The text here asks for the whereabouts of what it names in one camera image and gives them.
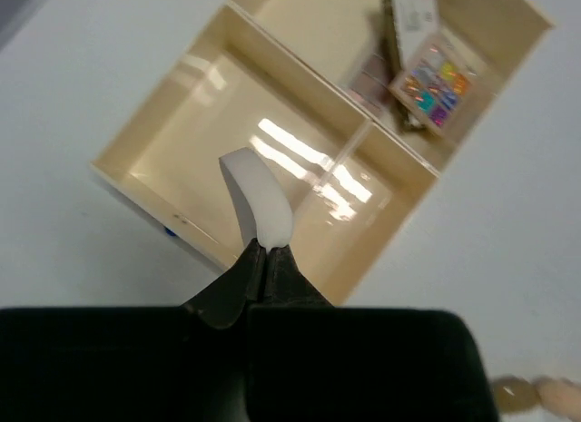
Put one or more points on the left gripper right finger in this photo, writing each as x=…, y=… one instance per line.
x=310, y=361

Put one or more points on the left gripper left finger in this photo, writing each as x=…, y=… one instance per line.
x=126, y=363

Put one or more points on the round beige powder puff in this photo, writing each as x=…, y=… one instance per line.
x=262, y=209

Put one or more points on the small colourful eyeshadow palette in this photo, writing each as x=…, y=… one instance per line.
x=435, y=86

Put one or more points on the beige makeup sponge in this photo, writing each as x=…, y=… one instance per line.
x=560, y=397

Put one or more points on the white bottle gold cap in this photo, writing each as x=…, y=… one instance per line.
x=514, y=395

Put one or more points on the wooden divided organizer box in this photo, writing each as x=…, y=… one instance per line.
x=273, y=76

